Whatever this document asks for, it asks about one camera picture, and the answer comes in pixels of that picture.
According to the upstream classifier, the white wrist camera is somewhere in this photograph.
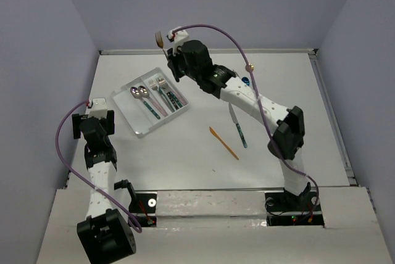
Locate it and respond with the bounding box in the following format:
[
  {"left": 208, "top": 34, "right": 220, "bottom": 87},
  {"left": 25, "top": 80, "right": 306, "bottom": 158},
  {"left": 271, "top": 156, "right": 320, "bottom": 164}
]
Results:
[
  {"left": 88, "top": 97, "right": 108, "bottom": 119},
  {"left": 167, "top": 27, "right": 189, "bottom": 51}
]

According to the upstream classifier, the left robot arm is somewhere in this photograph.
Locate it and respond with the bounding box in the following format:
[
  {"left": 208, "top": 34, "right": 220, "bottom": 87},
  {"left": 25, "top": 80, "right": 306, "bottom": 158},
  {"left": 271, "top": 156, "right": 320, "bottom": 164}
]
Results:
[{"left": 72, "top": 110, "right": 136, "bottom": 263}]

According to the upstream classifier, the teal plastic fork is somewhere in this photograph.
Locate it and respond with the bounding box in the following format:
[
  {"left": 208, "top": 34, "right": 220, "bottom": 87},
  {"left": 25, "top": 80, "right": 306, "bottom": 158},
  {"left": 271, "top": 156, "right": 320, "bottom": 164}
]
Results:
[{"left": 158, "top": 87, "right": 174, "bottom": 112}]

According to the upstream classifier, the orange plastic knife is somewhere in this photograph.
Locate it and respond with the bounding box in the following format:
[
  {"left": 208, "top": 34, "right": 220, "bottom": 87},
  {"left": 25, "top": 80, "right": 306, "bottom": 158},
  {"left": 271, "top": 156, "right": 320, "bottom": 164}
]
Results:
[{"left": 209, "top": 126, "right": 239, "bottom": 160}]

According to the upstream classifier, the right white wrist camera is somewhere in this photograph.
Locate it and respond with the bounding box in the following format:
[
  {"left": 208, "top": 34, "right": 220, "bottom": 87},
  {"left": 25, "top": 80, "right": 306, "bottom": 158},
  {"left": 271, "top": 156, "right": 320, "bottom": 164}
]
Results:
[{"left": 167, "top": 27, "right": 189, "bottom": 51}]

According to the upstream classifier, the long silver fork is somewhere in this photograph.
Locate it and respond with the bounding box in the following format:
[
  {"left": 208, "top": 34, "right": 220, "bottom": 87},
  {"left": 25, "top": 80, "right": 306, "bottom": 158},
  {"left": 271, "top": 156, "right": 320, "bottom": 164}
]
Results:
[{"left": 148, "top": 79, "right": 164, "bottom": 103}]

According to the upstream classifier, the fork with black handle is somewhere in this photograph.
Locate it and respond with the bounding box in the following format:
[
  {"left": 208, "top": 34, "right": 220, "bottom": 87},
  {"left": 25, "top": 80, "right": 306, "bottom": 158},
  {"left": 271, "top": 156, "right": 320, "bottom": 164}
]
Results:
[{"left": 156, "top": 76, "right": 180, "bottom": 110}]

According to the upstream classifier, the knife with teal handle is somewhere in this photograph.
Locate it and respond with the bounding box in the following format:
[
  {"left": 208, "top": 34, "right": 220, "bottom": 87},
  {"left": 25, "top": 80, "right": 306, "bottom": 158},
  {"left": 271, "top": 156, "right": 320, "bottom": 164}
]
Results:
[{"left": 228, "top": 103, "right": 247, "bottom": 148}]

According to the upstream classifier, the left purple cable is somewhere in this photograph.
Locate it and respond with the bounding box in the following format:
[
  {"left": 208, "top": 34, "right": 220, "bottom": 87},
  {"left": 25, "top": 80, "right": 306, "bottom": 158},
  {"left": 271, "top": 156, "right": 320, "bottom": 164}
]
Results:
[{"left": 57, "top": 100, "right": 143, "bottom": 234}]

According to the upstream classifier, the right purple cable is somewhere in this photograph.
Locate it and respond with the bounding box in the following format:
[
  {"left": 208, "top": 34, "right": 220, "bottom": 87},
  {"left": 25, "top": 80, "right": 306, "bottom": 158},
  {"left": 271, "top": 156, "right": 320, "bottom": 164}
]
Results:
[{"left": 172, "top": 24, "right": 319, "bottom": 221}]

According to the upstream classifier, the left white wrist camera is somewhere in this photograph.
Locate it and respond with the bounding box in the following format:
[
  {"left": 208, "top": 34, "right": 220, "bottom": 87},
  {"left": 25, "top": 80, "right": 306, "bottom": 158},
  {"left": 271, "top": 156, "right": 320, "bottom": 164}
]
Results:
[{"left": 88, "top": 97, "right": 108, "bottom": 119}]

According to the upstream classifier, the blue spoon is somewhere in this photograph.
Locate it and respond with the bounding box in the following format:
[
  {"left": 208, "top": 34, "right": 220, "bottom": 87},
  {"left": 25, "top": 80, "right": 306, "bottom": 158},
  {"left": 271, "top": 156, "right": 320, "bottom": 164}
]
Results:
[{"left": 241, "top": 76, "right": 250, "bottom": 86}]

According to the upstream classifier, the fork with pink handle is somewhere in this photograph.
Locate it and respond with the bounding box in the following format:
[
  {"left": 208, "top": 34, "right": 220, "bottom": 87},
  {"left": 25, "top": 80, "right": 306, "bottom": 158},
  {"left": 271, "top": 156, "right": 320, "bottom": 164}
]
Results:
[{"left": 157, "top": 76, "right": 187, "bottom": 106}]

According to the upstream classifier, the white divided cutlery tray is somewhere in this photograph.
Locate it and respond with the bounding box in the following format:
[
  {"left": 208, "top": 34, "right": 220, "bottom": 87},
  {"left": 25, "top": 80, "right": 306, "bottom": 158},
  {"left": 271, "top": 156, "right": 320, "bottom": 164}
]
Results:
[{"left": 111, "top": 67, "right": 189, "bottom": 138}]

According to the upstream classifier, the gold fork teal handle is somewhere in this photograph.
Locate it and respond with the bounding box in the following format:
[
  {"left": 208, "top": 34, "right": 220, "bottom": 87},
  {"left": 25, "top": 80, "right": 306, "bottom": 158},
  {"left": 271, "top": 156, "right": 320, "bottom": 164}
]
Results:
[{"left": 155, "top": 31, "right": 169, "bottom": 62}]

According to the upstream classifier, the gold spoon teal handle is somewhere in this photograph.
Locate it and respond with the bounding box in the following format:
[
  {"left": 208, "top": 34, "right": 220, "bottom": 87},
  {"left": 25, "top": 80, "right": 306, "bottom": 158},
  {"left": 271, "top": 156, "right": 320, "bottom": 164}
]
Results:
[{"left": 245, "top": 64, "right": 254, "bottom": 72}]

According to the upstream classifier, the purple cable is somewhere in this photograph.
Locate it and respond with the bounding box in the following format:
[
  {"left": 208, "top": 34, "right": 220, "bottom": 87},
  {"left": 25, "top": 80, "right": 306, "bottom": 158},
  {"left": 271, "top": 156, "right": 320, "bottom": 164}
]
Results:
[
  {"left": 172, "top": 24, "right": 319, "bottom": 221},
  {"left": 57, "top": 100, "right": 143, "bottom": 234}
]

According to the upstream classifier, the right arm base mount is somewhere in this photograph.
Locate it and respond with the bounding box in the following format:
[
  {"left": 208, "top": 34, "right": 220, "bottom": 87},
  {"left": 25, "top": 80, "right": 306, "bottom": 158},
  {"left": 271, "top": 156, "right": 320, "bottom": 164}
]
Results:
[{"left": 264, "top": 191, "right": 325, "bottom": 227}]

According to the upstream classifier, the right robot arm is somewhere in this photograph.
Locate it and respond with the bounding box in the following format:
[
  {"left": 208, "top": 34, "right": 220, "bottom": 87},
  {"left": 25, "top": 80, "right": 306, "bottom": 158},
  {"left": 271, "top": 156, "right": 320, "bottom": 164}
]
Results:
[{"left": 167, "top": 38, "right": 313, "bottom": 210}]

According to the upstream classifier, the silver spoon pink handle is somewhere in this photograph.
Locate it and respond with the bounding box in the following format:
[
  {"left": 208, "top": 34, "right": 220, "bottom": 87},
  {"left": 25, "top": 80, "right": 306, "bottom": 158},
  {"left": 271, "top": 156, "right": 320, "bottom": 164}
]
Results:
[{"left": 138, "top": 85, "right": 168, "bottom": 117}]

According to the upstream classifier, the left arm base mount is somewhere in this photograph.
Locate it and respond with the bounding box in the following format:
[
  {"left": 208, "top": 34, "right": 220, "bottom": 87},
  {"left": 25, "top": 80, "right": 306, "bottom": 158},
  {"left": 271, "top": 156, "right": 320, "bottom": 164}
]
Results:
[{"left": 114, "top": 179, "right": 157, "bottom": 228}]

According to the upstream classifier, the silver spoon teal handle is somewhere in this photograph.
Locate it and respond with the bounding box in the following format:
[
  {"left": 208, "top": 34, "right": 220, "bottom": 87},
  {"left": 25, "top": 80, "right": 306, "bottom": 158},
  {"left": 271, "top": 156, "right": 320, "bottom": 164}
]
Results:
[{"left": 130, "top": 86, "right": 160, "bottom": 120}]

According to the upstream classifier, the fork with teal handle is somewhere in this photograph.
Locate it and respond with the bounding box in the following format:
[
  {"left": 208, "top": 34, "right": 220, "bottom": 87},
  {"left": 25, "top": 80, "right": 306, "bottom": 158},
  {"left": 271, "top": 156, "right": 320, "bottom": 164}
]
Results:
[{"left": 157, "top": 76, "right": 183, "bottom": 108}]

